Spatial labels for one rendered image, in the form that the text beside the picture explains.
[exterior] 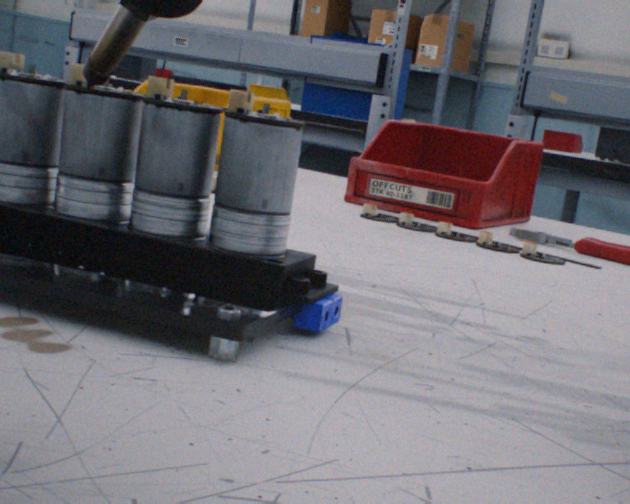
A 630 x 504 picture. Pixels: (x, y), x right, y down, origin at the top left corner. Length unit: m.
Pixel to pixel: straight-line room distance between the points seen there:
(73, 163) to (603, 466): 0.18
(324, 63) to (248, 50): 0.29
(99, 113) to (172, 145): 0.03
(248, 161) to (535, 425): 0.11
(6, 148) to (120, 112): 0.04
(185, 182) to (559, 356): 0.13
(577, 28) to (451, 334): 4.62
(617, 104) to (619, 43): 2.24
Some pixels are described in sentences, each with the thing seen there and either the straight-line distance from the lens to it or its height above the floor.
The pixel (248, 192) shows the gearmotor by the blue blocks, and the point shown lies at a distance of 0.28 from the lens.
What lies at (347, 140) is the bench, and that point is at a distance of 3.00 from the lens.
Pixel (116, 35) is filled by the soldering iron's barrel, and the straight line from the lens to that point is 0.27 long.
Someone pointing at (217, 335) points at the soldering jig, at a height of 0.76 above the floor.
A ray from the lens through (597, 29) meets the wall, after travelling 4.89.
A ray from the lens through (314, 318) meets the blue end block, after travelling 0.28.
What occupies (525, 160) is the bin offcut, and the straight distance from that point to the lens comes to 0.68.
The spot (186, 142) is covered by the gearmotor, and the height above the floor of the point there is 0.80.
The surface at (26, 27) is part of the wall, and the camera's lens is 6.20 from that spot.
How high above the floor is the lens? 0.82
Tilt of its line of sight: 10 degrees down
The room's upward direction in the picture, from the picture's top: 9 degrees clockwise
